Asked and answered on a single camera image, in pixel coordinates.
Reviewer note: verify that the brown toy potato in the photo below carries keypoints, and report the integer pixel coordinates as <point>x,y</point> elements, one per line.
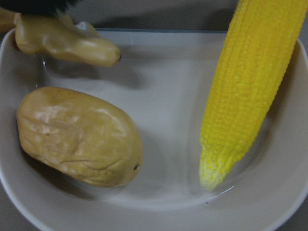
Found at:
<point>80,135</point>

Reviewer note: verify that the beige plastic dustpan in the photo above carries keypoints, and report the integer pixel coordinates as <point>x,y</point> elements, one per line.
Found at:
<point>162,82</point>

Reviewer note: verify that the yellow toy corn cob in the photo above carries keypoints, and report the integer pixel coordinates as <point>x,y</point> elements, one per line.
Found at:
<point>257,51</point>

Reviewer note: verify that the tan toy ginger root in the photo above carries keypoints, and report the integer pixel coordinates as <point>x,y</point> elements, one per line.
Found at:
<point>59,37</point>

